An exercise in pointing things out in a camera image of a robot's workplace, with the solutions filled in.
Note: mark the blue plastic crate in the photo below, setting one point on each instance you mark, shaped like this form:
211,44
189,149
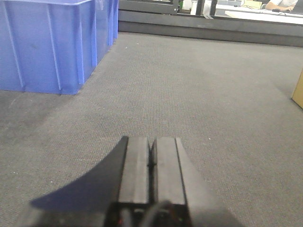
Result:
53,46

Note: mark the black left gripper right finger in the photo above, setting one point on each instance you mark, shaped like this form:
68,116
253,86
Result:
175,178

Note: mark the black conveyor side rail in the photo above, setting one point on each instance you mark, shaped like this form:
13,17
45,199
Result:
219,29

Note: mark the person at white desk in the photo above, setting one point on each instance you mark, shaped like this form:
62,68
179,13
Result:
282,5

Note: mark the brown cardboard box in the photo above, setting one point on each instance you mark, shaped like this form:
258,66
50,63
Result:
297,95

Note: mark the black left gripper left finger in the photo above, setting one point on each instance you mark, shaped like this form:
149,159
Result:
96,189

